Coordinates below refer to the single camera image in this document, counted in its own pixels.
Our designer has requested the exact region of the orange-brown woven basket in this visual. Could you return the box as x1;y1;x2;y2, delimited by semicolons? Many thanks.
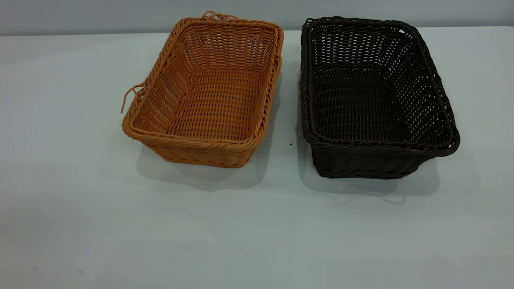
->
120;11;284;168

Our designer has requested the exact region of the dark brown woven basket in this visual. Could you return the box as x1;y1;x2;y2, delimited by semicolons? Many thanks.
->
299;16;461;179

